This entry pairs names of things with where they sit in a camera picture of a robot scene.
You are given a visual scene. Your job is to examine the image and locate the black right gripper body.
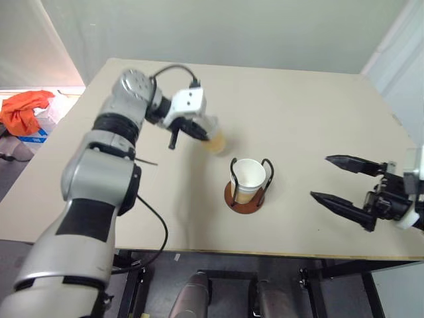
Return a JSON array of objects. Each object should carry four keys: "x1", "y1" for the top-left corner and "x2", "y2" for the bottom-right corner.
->
[{"x1": 362, "y1": 161, "x2": 415, "y2": 229}]

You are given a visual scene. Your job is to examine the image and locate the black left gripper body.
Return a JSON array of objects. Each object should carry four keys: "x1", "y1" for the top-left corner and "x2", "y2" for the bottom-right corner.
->
[{"x1": 171, "y1": 115, "x2": 201, "y2": 134}]

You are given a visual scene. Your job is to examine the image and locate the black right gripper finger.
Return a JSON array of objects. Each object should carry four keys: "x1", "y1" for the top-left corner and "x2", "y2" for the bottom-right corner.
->
[
  {"x1": 309, "y1": 191, "x2": 378, "y2": 233},
  {"x1": 325, "y1": 154, "x2": 389, "y2": 176}
]

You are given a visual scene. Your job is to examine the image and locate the white paper cup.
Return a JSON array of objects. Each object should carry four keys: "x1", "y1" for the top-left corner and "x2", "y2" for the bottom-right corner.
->
[
  {"x1": 199, "y1": 115, "x2": 227, "y2": 156},
  {"x1": 229, "y1": 158, "x2": 267, "y2": 205}
]

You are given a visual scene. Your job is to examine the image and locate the clear plastic bag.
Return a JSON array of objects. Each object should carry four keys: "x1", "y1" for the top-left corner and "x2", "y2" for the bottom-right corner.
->
[{"x1": 32, "y1": 91, "x2": 80, "y2": 129}]

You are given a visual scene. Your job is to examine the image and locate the blue and white box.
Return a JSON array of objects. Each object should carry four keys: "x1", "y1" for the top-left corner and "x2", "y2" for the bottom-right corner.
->
[{"x1": 17, "y1": 127, "x2": 50, "y2": 144}]

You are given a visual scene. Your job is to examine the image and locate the orange cloth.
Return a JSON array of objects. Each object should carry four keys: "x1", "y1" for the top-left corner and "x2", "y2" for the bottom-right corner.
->
[{"x1": 0, "y1": 89, "x2": 56, "y2": 136}]

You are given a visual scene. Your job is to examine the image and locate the dark rounded shape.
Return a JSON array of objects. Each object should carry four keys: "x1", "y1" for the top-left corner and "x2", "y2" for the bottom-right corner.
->
[{"x1": 168, "y1": 270, "x2": 213, "y2": 318}]

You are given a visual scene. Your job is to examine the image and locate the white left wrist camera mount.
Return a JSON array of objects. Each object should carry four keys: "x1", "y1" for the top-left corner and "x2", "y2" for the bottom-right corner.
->
[{"x1": 161, "y1": 87, "x2": 207, "y2": 130}]

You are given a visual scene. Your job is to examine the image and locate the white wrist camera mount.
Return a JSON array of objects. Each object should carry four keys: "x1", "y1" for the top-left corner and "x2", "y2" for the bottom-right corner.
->
[
  {"x1": 394, "y1": 146, "x2": 424, "y2": 231},
  {"x1": 161, "y1": 87, "x2": 207, "y2": 130}
]

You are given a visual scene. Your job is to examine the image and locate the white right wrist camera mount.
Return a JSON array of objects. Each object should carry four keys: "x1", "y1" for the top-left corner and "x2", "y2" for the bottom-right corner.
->
[{"x1": 394, "y1": 146, "x2": 424, "y2": 231}]

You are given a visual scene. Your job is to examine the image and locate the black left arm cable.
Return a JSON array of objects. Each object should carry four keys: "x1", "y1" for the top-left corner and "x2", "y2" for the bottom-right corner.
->
[{"x1": 111, "y1": 64, "x2": 202, "y2": 276}]

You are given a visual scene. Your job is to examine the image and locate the black metal table frame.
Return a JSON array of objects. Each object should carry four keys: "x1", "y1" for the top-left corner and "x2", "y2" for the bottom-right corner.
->
[{"x1": 112, "y1": 250, "x2": 421, "y2": 318}]

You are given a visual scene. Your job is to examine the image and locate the black wire cup holder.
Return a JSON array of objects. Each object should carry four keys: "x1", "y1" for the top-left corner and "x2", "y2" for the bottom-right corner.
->
[{"x1": 224, "y1": 157, "x2": 275, "y2": 215}]

